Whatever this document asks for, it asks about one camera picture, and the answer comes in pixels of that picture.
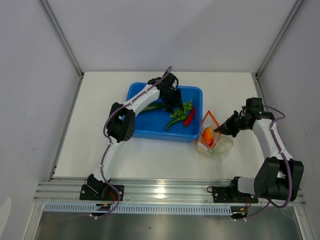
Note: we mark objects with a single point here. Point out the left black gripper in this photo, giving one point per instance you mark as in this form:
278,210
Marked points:
177,103

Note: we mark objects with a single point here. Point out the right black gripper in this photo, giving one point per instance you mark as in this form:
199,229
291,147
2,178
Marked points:
227,128

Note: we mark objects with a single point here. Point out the orange red mango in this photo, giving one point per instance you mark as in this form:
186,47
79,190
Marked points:
208,136

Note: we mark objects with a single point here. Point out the white cauliflower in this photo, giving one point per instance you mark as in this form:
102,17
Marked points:
222,148

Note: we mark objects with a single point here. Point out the clear zip top bag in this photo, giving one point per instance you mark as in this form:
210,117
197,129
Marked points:
210,120

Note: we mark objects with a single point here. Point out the yellow orange mango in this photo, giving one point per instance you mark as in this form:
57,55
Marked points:
202,149

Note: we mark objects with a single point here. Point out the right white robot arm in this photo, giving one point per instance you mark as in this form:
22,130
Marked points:
279,176

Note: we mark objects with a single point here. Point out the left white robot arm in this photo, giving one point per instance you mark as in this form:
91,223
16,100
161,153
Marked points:
120,127

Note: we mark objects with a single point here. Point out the green grape bunch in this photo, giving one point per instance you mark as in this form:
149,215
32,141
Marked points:
177,112

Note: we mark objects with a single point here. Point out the green chili pepper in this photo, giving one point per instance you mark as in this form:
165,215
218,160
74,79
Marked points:
176,120

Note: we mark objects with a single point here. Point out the dark green cucumber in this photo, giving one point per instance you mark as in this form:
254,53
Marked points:
152,107

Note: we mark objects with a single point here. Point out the red chili pepper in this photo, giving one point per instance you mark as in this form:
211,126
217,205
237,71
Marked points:
189,118

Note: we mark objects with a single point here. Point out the blue plastic bin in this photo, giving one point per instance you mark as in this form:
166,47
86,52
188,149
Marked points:
151,125

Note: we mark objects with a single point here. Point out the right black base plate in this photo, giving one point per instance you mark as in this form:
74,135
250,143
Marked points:
224,194

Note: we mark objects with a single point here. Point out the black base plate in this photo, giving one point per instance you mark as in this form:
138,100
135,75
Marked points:
88,193
224,194

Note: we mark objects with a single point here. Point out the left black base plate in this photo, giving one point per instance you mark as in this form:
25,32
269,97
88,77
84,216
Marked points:
88,193

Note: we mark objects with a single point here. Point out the aluminium mounting rail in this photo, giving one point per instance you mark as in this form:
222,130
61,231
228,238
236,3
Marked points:
144,191

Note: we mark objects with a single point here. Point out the right aluminium frame post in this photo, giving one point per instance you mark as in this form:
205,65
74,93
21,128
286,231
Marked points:
284,29

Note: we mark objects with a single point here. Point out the aluminium frame post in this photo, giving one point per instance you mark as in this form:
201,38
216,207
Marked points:
53,21
284,29

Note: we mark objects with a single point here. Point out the left aluminium frame post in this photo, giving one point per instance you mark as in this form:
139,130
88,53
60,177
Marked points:
53,21

